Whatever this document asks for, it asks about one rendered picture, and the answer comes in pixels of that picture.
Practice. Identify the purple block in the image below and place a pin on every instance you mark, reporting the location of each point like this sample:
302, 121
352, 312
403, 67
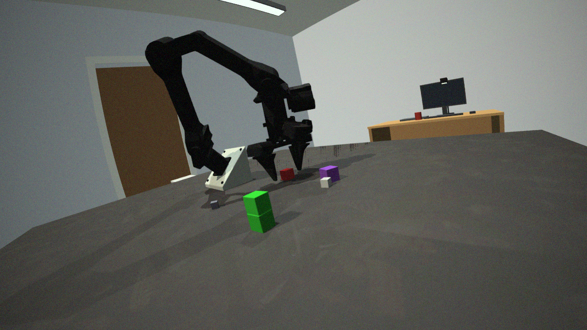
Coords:
330, 171

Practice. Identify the green block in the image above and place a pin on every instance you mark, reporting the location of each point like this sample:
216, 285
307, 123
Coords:
262, 223
257, 202

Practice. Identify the red block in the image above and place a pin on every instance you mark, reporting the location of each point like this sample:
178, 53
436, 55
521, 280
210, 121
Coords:
287, 174

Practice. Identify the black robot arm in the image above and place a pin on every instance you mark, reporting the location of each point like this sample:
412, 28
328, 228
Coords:
165, 58

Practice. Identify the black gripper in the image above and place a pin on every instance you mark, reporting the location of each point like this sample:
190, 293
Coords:
262, 152

